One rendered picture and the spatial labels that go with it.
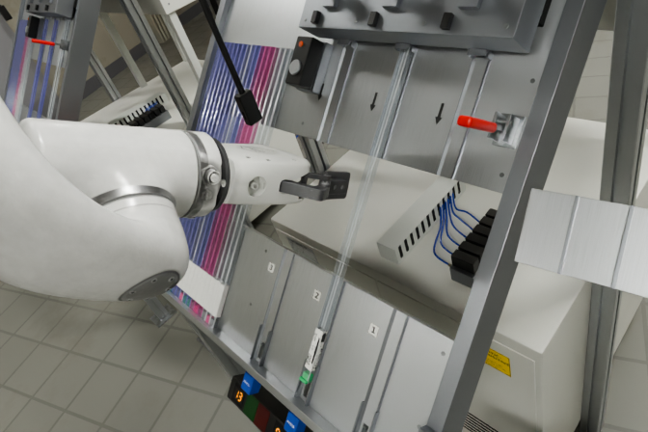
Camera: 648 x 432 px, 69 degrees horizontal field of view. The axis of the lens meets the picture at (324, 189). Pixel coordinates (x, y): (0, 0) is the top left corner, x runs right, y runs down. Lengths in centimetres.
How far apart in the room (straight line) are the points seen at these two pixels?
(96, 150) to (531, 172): 43
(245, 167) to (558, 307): 63
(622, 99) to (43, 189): 67
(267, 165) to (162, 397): 148
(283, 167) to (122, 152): 16
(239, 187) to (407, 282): 57
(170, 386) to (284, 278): 117
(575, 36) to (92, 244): 50
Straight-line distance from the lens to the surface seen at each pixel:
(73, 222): 32
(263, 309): 80
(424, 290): 94
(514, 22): 55
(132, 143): 42
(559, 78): 57
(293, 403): 74
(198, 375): 184
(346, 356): 69
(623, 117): 76
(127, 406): 194
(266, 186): 47
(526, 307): 91
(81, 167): 39
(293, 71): 75
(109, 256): 34
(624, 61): 71
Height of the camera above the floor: 135
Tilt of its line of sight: 36 degrees down
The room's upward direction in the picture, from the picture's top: 20 degrees counter-clockwise
